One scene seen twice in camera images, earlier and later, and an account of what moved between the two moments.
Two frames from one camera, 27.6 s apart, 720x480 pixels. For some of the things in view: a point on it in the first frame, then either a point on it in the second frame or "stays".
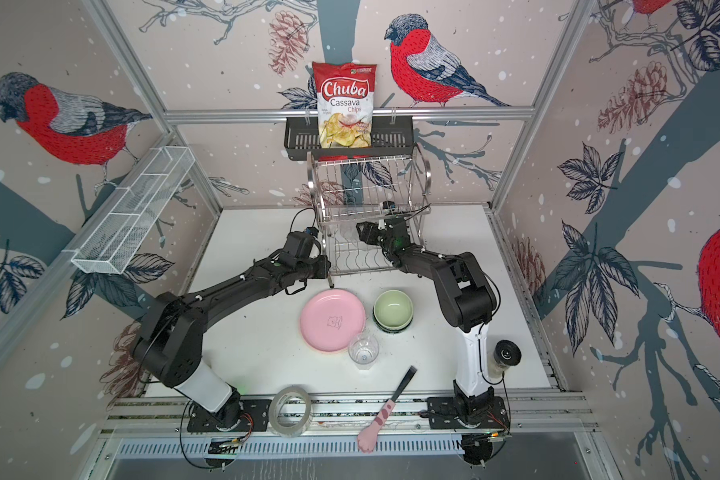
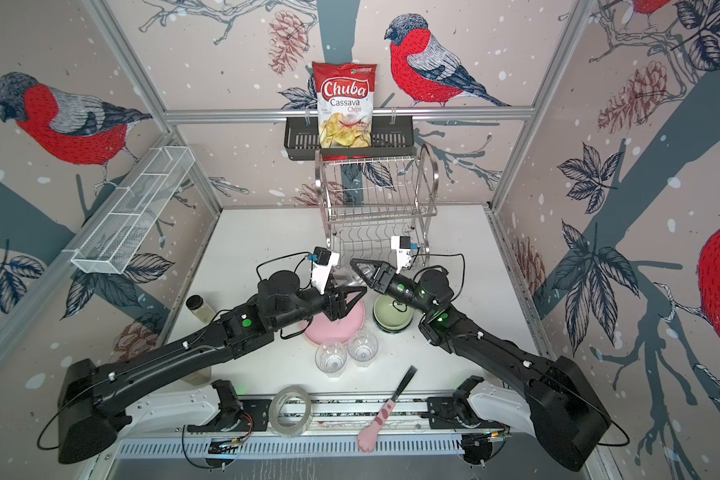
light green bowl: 393,311 stays
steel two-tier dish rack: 366,206 stays
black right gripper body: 373,236 → 394,288
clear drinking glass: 363,351 stays
